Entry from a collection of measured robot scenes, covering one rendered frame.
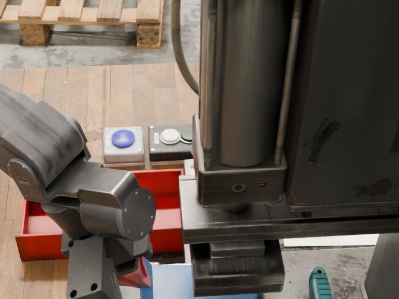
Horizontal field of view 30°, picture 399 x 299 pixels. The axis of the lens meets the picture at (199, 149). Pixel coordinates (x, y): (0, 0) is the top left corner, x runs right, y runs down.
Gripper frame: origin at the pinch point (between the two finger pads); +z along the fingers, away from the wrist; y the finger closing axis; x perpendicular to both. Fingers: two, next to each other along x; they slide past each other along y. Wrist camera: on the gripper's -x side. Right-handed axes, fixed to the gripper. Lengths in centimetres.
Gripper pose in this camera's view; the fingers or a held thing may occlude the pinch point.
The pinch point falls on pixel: (143, 280)
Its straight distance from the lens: 96.7
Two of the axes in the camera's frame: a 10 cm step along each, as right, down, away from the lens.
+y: 9.1, -3.4, -2.5
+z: 4.1, 6.2, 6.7
